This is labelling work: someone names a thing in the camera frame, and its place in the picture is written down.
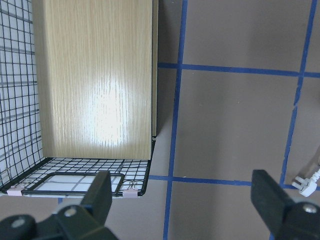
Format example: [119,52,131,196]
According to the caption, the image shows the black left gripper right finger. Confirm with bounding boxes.
[250,169,296,235]

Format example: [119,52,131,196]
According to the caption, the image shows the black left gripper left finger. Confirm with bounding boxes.
[80,171,112,230]

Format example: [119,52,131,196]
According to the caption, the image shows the wire grid shelf with wood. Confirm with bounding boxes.
[0,0,159,198]

